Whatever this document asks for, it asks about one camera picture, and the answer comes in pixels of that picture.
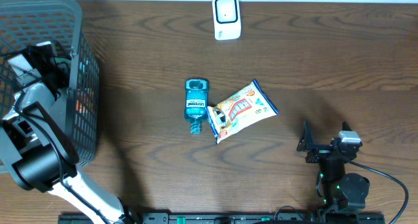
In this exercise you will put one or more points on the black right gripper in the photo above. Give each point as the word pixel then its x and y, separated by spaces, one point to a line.
pixel 306 143

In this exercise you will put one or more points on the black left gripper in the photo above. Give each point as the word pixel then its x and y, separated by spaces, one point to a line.
pixel 64 70

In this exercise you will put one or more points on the yellow snack bag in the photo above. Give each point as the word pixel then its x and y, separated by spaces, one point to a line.
pixel 242 109

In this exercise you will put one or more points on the teal mouthwash bottle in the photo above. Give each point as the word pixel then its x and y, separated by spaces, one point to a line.
pixel 196 102

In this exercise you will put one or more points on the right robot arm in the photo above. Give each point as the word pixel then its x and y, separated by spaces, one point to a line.
pixel 341 191

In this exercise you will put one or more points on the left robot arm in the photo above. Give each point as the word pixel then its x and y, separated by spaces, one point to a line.
pixel 34 149

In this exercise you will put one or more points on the white barcode scanner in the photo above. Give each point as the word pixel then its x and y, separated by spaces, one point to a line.
pixel 227 19

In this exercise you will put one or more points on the grey plastic shopping basket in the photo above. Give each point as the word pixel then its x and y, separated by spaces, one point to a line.
pixel 29 22

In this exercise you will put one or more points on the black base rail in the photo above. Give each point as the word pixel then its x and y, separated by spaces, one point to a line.
pixel 282 217

